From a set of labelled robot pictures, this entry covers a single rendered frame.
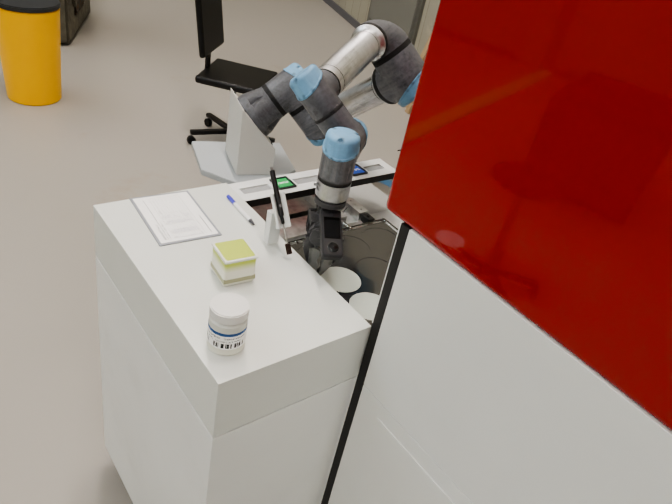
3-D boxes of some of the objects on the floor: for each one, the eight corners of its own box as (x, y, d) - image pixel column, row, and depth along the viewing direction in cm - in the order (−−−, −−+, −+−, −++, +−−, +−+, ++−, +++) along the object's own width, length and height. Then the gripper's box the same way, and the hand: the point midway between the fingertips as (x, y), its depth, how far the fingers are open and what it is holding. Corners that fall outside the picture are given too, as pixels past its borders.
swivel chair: (261, 125, 435) (277, -8, 384) (284, 163, 392) (305, 19, 341) (179, 123, 412) (184, -19, 362) (193, 163, 369) (202, 9, 319)
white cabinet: (444, 480, 213) (527, 302, 168) (191, 641, 157) (212, 440, 112) (337, 362, 251) (381, 191, 206) (103, 457, 196) (93, 252, 151)
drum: (-1, 107, 384) (-15, 4, 349) (3, 83, 413) (-9, -14, 379) (67, 109, 398) (60, 11, 364) (66, 86, 428) (60, -7, 393)
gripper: (347, 187, 139) (331, 261, 151) (308, 183, 137) (295, 259, 149) (352, 207, 132) (335, 283, 144) (312, 203, 130) (297, 280, 142)
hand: (317, 274), depth 144 cm, fingers closed
